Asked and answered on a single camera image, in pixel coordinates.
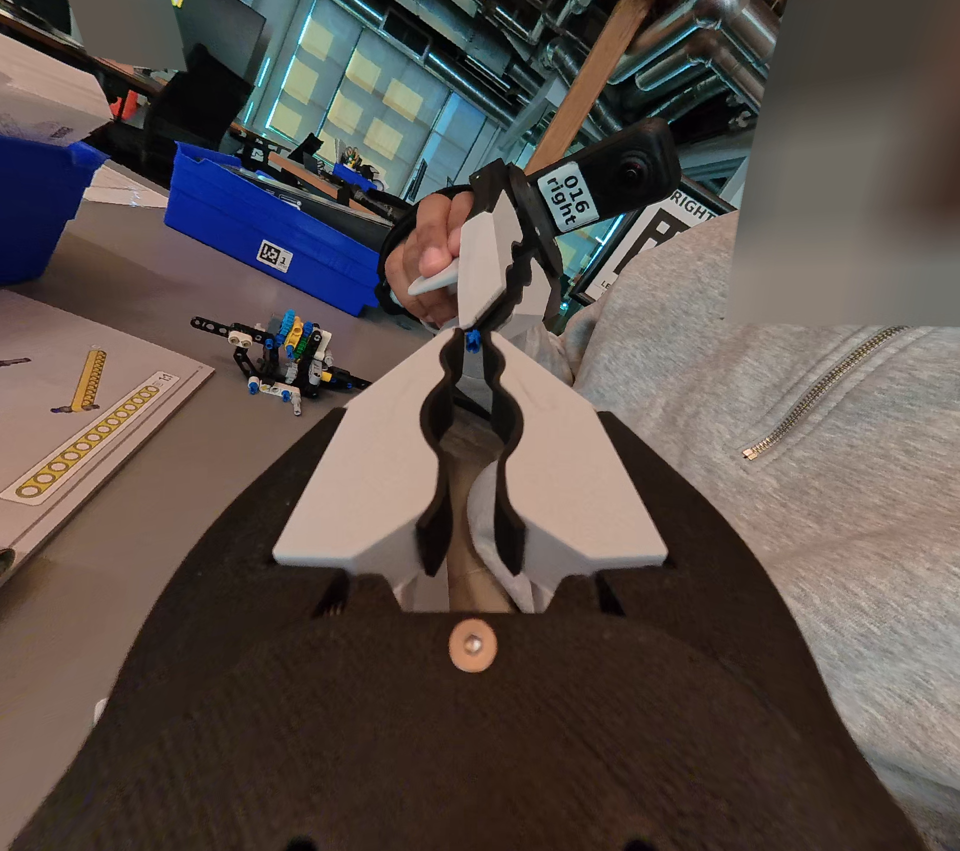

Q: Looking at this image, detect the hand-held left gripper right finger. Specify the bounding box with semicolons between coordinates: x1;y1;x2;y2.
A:
482;330;669;614

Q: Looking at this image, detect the grey zip hoodie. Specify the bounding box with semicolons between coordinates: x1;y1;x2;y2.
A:
562;212;960;851

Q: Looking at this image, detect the lego instruction booklet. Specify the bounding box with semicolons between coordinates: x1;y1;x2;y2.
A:
0;288;218;587

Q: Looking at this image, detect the person's right hand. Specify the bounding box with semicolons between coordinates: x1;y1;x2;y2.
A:
401;191;479;332

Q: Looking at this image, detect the white cardboard box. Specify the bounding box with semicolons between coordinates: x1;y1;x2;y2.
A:
0;33;115;145

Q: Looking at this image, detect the wooden post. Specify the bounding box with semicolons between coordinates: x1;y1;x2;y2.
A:
525;0;670;179

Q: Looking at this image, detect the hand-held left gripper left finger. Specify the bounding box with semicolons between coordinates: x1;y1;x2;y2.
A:
272;332;461;614

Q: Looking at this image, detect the large black screen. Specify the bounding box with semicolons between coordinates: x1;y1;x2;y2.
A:
103;0;269;89

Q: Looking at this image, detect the multicoloured lego assembly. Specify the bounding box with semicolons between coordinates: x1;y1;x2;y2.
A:
189;308;373;418

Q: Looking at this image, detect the blue plastic bin with tag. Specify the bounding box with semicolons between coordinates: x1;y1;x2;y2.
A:
162;141;393;319

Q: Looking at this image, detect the white printed sign board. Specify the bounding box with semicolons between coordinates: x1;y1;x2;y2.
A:
570;186;741;306

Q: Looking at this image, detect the person's right forearm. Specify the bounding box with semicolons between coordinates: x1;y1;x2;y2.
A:
517;213;742;421

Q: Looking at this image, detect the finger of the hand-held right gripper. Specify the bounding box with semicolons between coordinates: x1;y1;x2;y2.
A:
480;243;562;344
457;209;524;332

